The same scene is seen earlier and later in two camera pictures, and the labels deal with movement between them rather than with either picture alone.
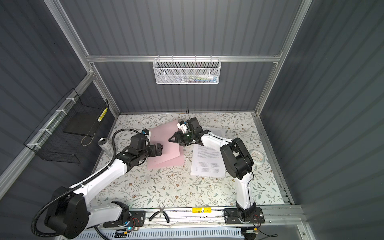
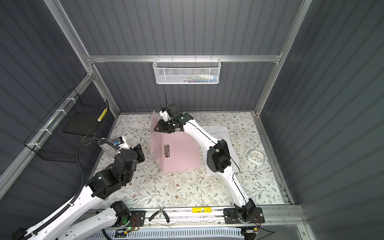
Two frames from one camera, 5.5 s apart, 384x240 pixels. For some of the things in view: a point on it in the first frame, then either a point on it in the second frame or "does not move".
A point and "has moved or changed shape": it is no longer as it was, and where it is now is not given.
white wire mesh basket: [186, 71] does not move
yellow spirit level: [201, 210] does not move
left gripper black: [154, 153] to [139, 153]
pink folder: [171, 156] has moved or changed shape
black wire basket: [74, 120] does not move
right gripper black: [179, 136] to [162, 124]
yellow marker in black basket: [100, 117] does not move
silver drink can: [105, 145] does not move
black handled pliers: [160, 211] does not move
